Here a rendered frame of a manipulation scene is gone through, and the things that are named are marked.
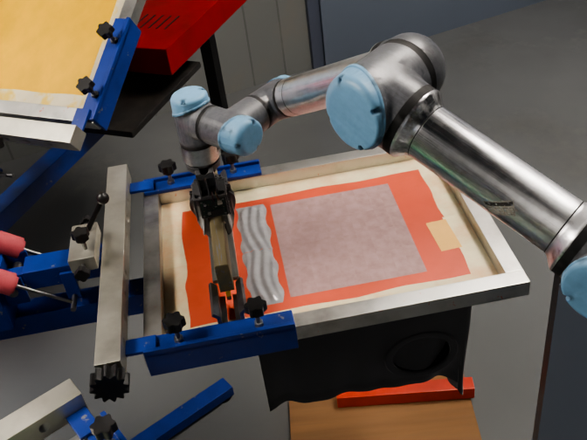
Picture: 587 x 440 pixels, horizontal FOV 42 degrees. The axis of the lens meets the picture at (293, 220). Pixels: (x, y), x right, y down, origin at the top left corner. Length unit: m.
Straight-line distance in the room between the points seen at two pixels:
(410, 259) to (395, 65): 0.67
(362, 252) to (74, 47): 1.01
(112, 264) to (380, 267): 0.58
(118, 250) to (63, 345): 1.42
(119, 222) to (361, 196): 0.59
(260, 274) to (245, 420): 1.04
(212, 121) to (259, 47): 3.00
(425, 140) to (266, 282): 0.69
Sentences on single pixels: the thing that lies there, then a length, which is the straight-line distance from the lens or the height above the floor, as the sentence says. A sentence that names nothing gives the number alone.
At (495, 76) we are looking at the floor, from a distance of 4.43.
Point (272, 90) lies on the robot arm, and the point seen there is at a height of 1.39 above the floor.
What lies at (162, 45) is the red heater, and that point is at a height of 1.11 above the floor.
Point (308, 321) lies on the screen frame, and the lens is 1.53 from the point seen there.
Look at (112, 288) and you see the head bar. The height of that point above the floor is 1.04.
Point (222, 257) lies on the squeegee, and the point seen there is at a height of 1.09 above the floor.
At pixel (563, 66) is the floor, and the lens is 4.54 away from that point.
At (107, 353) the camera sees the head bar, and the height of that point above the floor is 1.04.
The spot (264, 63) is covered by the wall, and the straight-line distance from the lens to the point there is 4.48.
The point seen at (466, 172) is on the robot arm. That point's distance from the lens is 1.08.
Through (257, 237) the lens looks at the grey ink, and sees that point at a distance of 1.79.
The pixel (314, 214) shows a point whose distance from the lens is 1.85.
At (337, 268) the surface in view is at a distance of 1.69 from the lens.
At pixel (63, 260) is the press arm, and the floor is 1.04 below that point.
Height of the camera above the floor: 2.08
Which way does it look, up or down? 38 degrees down
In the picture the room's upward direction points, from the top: 8 degrees counter-clockwise
